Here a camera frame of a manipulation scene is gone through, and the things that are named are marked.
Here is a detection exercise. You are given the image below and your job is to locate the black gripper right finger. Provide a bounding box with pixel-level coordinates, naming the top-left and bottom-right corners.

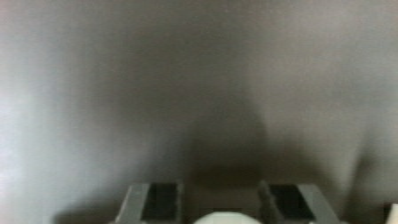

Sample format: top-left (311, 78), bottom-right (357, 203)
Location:
top-left (258, 181), bottom-right (341, 224)

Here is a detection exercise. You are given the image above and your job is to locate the white cabinet body box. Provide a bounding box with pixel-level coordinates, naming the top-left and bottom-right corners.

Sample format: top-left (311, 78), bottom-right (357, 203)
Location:
top-left (0, 0), bottom-right (398, 224)

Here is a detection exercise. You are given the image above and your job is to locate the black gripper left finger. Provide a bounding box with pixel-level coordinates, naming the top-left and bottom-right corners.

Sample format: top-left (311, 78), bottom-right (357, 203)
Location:
top-left (114, 182), bottom-right (183, 224)

